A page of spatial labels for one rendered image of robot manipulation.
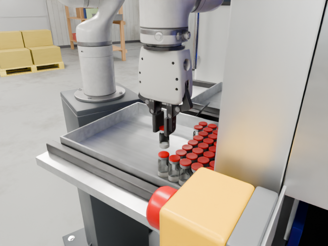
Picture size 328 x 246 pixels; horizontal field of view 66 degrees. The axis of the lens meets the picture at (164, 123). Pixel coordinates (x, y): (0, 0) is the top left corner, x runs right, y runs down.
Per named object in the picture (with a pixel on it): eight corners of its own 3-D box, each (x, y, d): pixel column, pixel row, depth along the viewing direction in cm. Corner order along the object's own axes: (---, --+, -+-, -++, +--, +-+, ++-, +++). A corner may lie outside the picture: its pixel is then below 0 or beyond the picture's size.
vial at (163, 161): (172, 173, 48) (172, 153, 46) (165, 179, 46) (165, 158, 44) (162, 170, 49) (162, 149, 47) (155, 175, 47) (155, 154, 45)
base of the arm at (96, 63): (69, 92, 100) (61, 43, 92) (114, 84, 109) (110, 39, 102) (82, 106, 86) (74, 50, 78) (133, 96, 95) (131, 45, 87)
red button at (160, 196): (196, 221, 25) (199, 189, 23) (175, 250, 22) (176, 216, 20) (165, 206, 27) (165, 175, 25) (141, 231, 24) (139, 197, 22)
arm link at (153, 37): (198, 26, 45) (197, 44, 46) (158, 24, 49) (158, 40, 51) (173, 30, 39) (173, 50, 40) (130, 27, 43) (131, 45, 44)
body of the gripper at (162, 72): (199, 39, 45) (195, 98, 50) (153, 35, 50) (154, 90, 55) (177, 44, 40) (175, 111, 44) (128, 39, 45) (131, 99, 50)
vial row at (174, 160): (216, 143, 58) (218, 125, 56) (175, 184, 45) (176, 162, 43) (208, 140, 59) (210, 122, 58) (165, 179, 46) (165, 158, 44)
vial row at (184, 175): (226, 145, 57) (228, 127, 55) (187, 189, 44) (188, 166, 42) (217, 143, 58) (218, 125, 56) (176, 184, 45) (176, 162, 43)
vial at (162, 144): (171, 146, 55) (171, 128, 53) (165, 150, 53) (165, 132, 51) (163, 143, 56) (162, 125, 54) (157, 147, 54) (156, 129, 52)
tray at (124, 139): (253, 145, 58) (256, 131, 56) (202, 216, 38) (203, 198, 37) (137, 112, 75) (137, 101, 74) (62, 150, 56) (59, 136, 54)
